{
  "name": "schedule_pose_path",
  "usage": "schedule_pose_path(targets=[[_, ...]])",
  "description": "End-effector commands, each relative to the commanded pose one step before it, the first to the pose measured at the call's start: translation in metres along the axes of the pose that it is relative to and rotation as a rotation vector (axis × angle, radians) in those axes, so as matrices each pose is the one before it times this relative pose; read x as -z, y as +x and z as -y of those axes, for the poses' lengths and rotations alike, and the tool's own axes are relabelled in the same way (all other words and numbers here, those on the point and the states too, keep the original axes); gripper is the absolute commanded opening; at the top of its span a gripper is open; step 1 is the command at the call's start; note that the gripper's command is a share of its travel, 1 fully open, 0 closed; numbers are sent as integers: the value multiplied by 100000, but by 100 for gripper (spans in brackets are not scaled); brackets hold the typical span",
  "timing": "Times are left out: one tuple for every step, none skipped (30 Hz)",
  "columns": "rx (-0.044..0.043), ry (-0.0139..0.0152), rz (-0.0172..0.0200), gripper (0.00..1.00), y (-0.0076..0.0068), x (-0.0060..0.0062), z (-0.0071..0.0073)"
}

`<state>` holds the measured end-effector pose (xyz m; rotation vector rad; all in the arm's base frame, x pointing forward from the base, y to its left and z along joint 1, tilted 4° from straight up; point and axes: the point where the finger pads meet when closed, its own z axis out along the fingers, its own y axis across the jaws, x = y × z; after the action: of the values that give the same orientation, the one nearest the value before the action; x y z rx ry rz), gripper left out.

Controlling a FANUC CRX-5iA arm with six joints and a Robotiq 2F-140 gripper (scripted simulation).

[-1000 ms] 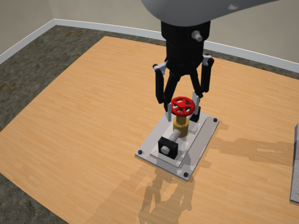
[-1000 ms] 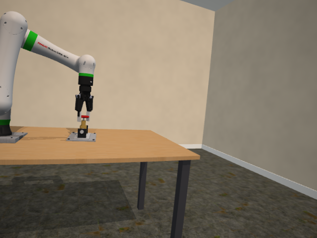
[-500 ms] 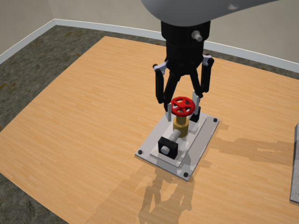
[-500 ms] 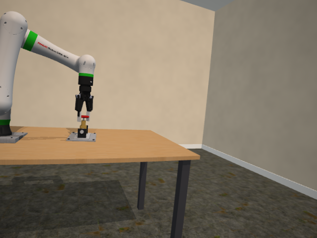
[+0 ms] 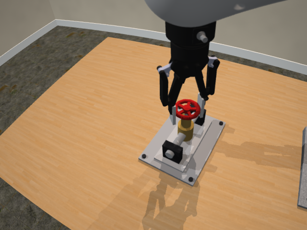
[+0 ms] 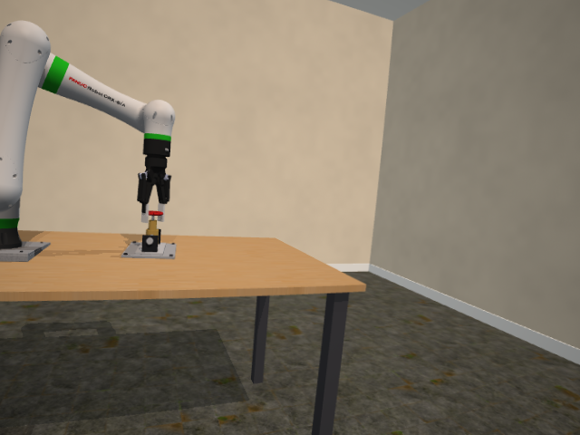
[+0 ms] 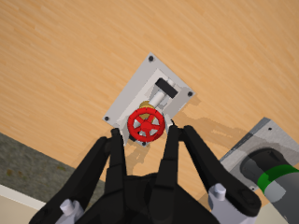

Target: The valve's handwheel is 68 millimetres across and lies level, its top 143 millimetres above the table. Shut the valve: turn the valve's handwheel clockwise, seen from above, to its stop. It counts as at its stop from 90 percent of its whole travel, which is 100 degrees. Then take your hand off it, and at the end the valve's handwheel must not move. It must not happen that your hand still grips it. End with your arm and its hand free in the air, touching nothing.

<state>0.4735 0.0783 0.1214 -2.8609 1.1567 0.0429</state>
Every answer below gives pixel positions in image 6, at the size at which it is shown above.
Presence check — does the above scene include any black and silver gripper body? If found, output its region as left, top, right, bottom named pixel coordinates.
left=145, top=157, right=167, bottom=183

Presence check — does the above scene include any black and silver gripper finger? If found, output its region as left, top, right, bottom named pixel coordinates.
left=155, top=174, right=171, bottom=222
left=137, top=171, right=158, bottom=223

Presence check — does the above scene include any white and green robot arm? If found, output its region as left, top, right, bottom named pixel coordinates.
left=0, top=21, right=175, bottom=249

